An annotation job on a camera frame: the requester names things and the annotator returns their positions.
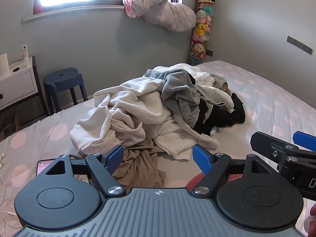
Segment red towel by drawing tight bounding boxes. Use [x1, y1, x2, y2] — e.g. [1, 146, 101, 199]
[185, 173, 244, 193]

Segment white sweatshirt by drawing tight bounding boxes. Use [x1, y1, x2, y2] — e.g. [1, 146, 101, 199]
[70, 76, 178, 155]

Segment grey knit garment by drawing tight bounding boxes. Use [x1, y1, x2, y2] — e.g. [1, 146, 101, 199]
[144, 69, 200, 126]

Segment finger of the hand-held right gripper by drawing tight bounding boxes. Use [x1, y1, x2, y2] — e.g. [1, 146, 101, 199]
[250, 132, 299, 158]
[293, 131, 316, 151]

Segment beige striped garment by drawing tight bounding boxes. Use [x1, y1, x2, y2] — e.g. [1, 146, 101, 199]
[212, 74, 232, 97]

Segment white window sill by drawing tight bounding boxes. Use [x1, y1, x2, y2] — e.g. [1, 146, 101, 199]
[22, 4, 125, 22]

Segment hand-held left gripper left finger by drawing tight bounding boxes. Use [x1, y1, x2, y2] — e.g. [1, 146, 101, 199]
[37, 145, 126, 198]

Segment white crinkled shirt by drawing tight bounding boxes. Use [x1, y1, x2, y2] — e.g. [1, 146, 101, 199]
[154, 64, 235, 109]

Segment navy plastic stool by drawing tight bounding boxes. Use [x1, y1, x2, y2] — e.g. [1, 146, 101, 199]
[43, 67, 88, 115]

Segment white waffle cloth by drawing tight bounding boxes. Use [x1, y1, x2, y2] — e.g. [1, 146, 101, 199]
[153, 118, 219, 160]

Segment pink rolled duvet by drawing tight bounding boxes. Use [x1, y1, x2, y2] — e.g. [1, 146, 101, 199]
[123, 0, 197, 33]

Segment tube of plush toys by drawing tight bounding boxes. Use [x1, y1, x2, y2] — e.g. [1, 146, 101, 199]
[188, 0, 215, 66]

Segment white nightstand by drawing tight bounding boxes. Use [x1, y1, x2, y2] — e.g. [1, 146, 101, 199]
[0, 55, 50, 119]

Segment black garment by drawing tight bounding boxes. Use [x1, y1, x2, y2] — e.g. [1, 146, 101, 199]
[193, 92, 246, 136]

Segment white box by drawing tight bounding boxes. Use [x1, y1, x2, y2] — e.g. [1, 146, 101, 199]
[0, 53, 11, 77]

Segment smartphone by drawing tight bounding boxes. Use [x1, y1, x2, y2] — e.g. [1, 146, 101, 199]
[37, 158, 58, 177]

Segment pink polka dot bed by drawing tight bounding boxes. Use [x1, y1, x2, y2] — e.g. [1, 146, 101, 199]
[0, 60, 316, 237]

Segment tan pants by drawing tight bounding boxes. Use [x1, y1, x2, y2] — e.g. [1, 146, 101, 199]
[112, 138, 166, 190]

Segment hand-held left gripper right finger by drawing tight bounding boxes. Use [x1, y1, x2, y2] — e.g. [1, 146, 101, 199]
[192, 144, 278, 198]

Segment white earphones cable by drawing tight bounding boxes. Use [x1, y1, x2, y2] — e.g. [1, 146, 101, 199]
[0, 153, 23, 230]

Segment wall switch strip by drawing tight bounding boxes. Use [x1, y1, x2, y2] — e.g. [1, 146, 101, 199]
[286, 36, 313, 55]

